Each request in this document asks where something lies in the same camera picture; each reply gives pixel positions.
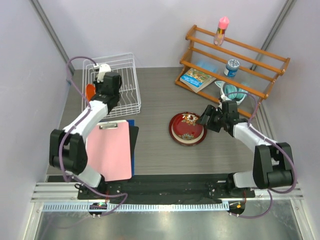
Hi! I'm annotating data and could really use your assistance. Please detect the white wire dish rack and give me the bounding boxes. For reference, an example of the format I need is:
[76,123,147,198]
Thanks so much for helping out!
[81,52,142,119]

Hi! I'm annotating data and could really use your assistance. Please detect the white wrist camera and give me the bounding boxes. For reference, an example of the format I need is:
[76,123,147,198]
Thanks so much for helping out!
[218,94,226,109]
[93,63,111,83]

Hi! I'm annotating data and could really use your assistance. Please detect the orange plate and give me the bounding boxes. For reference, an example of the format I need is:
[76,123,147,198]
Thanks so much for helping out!
[85,83,96,102]

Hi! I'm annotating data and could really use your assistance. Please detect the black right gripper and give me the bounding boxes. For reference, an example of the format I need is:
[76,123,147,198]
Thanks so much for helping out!
[195,105,228,133]

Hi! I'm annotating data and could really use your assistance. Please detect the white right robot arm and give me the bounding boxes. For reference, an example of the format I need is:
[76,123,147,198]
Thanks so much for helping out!
[196,100,297,198]

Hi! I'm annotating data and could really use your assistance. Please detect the pink capped bottle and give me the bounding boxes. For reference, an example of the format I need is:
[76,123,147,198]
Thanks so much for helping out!
[213,16,230,46]

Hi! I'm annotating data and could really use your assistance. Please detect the red floral plate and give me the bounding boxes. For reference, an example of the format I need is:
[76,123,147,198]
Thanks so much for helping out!
[172,112,205,142]

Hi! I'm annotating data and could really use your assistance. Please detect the light blue cloth on shelf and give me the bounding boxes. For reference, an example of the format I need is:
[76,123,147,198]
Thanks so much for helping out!
[196,60,219,73]

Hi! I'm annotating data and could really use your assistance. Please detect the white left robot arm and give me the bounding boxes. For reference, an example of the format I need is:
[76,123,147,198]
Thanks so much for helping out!
[49,72,122,200]

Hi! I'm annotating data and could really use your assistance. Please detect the pink clipboard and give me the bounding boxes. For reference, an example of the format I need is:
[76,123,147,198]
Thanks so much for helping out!
[86,120,132,182]

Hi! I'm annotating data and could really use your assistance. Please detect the large cream red-rimmed plate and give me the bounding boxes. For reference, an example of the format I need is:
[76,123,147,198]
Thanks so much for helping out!
[168,111,208,147]

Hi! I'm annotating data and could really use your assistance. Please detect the orange wooden shelf rack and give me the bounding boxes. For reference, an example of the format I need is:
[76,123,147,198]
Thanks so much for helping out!
[175,25,291,118]

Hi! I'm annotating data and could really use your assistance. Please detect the blue folder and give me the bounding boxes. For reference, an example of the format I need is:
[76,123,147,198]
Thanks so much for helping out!
[127,119,139,176]

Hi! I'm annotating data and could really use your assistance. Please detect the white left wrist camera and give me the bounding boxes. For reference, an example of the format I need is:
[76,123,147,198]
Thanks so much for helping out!
[93,63,111,83]

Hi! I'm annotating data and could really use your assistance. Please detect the black folder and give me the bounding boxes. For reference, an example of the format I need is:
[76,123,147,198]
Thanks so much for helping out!
[129,125,139,162]

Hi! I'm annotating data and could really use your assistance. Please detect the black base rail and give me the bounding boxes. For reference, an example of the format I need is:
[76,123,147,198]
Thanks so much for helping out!
[47,172,258,201]

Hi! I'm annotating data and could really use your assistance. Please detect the blue paperback book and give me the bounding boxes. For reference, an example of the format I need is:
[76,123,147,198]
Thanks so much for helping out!
[179,68,216,93]

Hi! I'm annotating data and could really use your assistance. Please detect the blue lidded jar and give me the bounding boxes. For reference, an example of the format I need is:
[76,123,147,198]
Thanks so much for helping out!
[223,58,240,78]

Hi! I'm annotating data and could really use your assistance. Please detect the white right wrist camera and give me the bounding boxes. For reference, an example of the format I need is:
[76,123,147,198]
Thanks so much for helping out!
[218,94,226,109]

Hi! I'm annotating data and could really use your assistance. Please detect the teal cat-ear headphones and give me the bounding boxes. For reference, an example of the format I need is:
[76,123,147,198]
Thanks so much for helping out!
[214,80,247,105]

